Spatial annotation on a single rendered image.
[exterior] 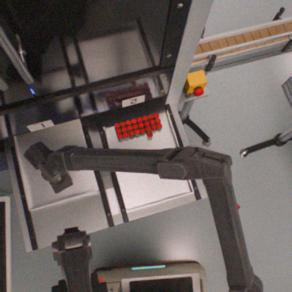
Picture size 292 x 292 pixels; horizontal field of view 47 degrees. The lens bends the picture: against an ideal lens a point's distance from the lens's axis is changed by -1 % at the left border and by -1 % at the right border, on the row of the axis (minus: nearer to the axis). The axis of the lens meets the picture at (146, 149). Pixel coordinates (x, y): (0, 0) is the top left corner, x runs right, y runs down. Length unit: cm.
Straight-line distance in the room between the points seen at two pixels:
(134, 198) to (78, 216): 22
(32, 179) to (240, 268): 82
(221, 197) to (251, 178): 155
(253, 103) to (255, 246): 97
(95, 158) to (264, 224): 160
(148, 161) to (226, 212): 22
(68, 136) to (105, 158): 49
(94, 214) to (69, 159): 39
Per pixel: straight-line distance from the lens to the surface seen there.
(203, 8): 88
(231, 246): 85
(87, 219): 129
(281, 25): 164
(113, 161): 87
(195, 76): 129
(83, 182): 130
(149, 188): 129
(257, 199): 232
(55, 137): 136
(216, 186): 77
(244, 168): 232
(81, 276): 73
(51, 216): 131
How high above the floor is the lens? 215
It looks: 75 degrees down
